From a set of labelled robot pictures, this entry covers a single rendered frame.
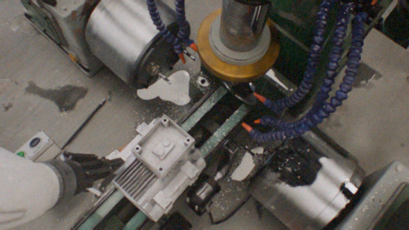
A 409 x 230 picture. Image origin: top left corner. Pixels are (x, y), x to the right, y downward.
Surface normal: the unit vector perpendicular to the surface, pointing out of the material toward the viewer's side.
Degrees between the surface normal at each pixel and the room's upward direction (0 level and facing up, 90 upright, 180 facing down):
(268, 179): 47
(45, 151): 58
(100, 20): 36
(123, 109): 0
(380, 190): 0
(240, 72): 0
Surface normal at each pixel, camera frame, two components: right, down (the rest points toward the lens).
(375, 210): 0.04, -0.36
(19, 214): 0.80, 0.45
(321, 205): -0.33, 0.06
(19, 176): 0.61, -0.74
